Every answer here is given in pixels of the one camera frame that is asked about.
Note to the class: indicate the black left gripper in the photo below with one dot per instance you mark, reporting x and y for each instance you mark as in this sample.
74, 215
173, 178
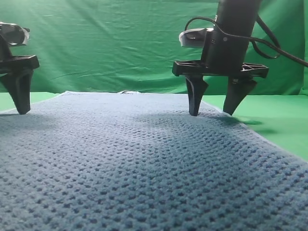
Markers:
18, 83

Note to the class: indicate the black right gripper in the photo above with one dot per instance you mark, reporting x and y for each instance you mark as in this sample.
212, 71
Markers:
223, 54

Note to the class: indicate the blue waffle-weave towel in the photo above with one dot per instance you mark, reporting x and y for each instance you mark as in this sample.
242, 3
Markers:
140, 162

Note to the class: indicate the white towel label tag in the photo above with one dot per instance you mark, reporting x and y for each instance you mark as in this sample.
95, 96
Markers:
128, 92

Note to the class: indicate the green backdrop cloth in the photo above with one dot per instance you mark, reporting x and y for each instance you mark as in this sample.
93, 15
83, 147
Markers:
115, 45

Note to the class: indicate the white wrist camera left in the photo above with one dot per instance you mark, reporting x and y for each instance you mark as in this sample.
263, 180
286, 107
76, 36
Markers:
14, 34

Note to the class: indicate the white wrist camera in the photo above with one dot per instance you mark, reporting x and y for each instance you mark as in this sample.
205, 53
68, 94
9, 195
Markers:
194, 38
14, 34

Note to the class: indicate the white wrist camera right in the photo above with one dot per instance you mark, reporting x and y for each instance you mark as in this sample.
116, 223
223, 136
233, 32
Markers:
194, 38

